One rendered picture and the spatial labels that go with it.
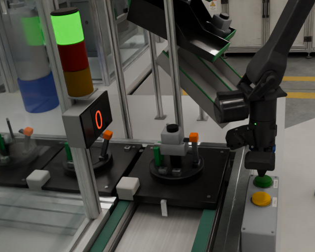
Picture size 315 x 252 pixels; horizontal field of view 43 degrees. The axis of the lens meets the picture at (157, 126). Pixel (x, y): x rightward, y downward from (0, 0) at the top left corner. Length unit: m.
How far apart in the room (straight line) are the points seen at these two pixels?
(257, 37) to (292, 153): 3.76
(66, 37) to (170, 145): 0.39
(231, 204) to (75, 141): 0.38
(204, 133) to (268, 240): 0.65
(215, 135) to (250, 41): 3.67
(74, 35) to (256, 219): 0.52
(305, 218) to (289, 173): 0.20
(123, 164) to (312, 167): 0.55
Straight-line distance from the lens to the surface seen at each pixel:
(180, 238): 0.90
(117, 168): 1.06
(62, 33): 0.73
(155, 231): 0.93
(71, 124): 0.75
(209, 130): 1.44
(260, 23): 4.95
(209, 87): 1.25
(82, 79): 0.75
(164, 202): 0.92
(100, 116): 0.80
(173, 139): 0.95
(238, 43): 5.04
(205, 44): 1.18
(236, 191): 0.97
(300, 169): 1.23
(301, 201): 1.11
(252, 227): 0.86
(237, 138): 0.87
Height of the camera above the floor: 1.52
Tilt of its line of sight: 26 degrees down
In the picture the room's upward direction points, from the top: 7 degrees counter-clockwise
